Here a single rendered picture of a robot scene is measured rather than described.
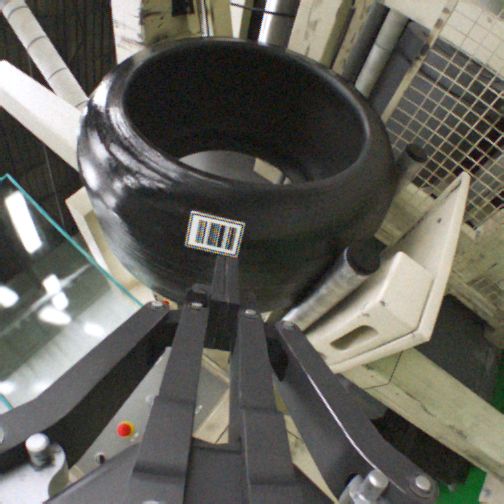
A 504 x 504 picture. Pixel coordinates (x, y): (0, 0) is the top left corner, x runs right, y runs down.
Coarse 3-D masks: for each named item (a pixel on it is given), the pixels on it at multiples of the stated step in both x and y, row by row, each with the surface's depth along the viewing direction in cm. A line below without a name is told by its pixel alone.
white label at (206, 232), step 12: (192, 216) 33; (204, 216) 33; (192, 228) 33; (204, 228) 33; (216, 228) 33; (228, 228) 33; (240, 228) 33; (192, 240) 33; (204, 240) 33; (216, 240) 33; (228, 240) 33; (240, 240) 33; (216, 252) 34; (228, 252) 34
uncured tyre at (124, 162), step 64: (128, 64) 44; (192, 64) 61; (256, 64) 64; (320, 64) 56; (128, 128) 36; (192, 128) 75; (256, 128) 78; (320, 128) 70; (384, 128) 48; (128, 192) 34; (192, 192) 33; (256, 192) 34; (320, 192) 37; (384, 192) 42; (128, 256) 43; (192, 256) 35; (256, 256) 35; (320, 256) 37
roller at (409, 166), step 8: (408, 144) 49; (416, 144) 49; (408, 152) 48; (416, 152) 48; (424, 152) 48; (400, 160) 50; (408, 160) 48; (416, 160) 48; (424, 160) 48; (400, 168) 51; (408, 168) 49; (416, 168) 49; (400, 176) 51; (408, 176) 51; (400, 184) 53; (392, 200) 58
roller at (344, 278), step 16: (352, 256) 34; (368, 256) 34; (336, 272) 37; (352, 272) 34; (368, 272) 34; (320, 288) 41; (336, 288) 38; (352, 288) 37; (304, 304) 47; (320, 304) 43; (288, 320) 55; (304, 320) 50
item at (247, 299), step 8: (240, 296) 17; (248, 296) 18; (240, 304) 16; (248, 304) 17; (256, 304) 17; (264, 328) 15; (272, 328) 15; (232, 336) 15; (272, 336) 14; (232, 344) 15; (272, 344) 14; (280, 344) 14; (272, 352) 14; (280, 352) 14; (272, 360) 14; (280, 360) 14; (288, 360) 14
